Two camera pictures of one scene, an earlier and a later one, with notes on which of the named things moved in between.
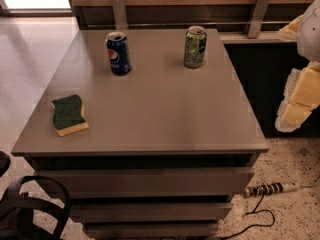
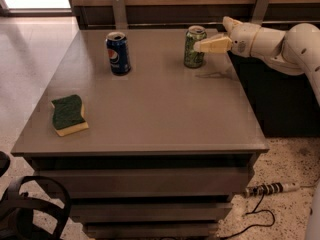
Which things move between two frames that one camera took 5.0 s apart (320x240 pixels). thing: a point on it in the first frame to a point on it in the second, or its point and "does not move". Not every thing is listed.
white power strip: [269, 188] does not move
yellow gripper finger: [290, 33] to [230, 24]
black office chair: [17, 211] does not move
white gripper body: [310, 34] to [241, 39]
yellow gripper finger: [301, 96] to [214, 44]
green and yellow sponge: [69, 116] does not move
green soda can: [195, 44] does not move
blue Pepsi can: [119, 54] does not move
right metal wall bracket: [259, 14] does not move
